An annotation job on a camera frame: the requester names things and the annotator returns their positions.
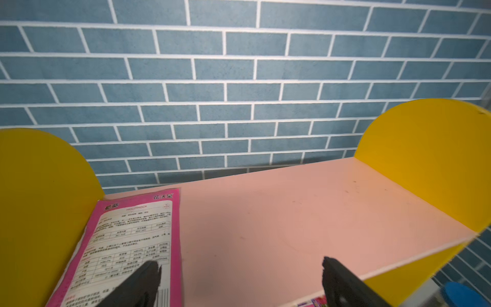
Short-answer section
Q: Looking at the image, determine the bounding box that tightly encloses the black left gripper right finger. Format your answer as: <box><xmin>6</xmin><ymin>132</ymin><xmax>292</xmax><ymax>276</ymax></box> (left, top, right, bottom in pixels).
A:
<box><xmin>322</xmin><ymin>257</ymin><xmax>391</xmax><ymax>307</ymax></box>

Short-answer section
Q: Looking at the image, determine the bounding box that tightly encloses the mixed aster flower seed packet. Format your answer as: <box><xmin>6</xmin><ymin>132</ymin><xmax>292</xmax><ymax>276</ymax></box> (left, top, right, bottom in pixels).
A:
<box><xmin>295</xmin><ymin>295</ymin><xmax>328</xmax><ymax>307</ymax></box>

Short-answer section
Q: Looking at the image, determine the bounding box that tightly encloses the pink back seed packet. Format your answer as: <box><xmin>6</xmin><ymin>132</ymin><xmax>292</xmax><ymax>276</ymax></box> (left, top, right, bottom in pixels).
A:
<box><xmin>47</xmin><ymin>189</ymin><xmax>183</xmax><ymax>306</ymax></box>

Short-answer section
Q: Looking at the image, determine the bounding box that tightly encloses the yellow wooden shelf unit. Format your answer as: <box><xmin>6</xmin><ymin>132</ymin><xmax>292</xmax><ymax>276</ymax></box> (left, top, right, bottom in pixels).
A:
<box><xmin>1</xmin><ymin>99</ymin><xmax>490</xmax><ymax>306</ymax></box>

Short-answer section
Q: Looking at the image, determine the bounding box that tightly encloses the clear pencil tube blue lid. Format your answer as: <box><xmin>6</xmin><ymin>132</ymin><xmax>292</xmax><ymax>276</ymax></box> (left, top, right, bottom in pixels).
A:
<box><xmin>440</xmin><ymin>282</ymin><xmax>490</xmax><ymax>307</ymax></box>

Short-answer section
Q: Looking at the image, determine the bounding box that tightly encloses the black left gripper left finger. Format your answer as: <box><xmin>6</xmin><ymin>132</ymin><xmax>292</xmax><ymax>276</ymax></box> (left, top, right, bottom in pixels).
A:
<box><xmin>97</xmin><ymin>261</ymin><xmax>161</xmax><ymax>307</ymax></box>

